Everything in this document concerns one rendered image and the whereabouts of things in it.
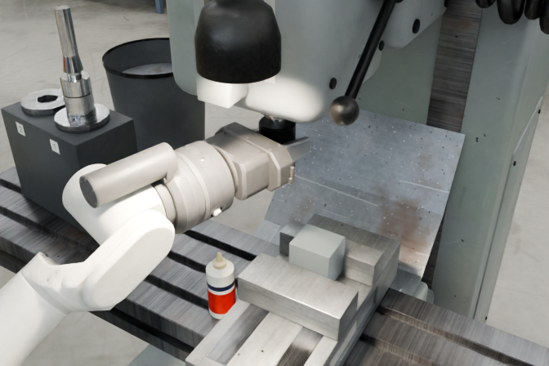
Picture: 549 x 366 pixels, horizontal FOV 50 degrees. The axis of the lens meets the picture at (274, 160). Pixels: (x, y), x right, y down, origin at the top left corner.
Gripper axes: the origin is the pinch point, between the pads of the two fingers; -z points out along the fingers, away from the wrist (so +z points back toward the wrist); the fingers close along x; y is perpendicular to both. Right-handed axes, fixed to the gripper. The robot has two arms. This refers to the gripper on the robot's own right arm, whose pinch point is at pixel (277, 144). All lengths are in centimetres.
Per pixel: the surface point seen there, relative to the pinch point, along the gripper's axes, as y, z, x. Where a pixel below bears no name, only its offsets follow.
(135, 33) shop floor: 123, -200, 372
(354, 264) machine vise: 17.1, -5.4, -9.9
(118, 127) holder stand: 8.9, 4.0, 33.7
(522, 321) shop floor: 123, -126, 0
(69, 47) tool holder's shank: -4.9, 8.0, 38.3
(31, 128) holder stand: 9.5, 14.2, 44.8
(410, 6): -16.8, -13.7, -8.5
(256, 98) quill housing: -10.7, 8.0, -5.1
